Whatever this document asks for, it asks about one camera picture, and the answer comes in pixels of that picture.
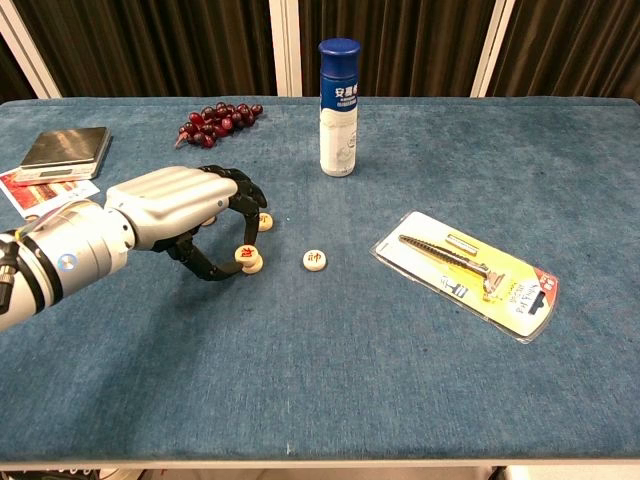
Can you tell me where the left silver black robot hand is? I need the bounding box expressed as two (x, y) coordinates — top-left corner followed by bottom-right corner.
(104, 164), (269, 282)

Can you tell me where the dark pleated curtain panel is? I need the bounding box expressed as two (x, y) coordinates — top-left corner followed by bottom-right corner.
(487, 0), (640, 105)
(0, 32), (37, 104)
(298, 0), (499, 99)
(12, 0), (279, 99)

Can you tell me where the white bottle with blue cap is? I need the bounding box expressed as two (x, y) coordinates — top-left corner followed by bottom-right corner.
(318, 38), (362, 178)

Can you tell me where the silver kitchen scale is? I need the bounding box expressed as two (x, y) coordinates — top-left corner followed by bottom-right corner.
(12, 126), (113, 184)

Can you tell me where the white frame post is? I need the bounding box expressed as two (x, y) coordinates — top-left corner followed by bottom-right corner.
(0, 0), (62, 100)
(469, 0), (519, 99)
(268, 0), (304, 98)

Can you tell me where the red grape bunch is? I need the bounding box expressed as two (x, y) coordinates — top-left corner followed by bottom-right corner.
(173, 101), (265, 150)

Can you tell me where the white card with red photo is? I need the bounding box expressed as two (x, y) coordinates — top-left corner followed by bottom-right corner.
(0, 167), (101, 221)

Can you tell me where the blue tablecloth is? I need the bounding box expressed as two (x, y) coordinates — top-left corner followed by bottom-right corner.
(0, 96), (640, 464)

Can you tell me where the yellow razor blister pack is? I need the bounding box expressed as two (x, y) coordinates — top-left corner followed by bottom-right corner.
(369, 209), (561, 345)

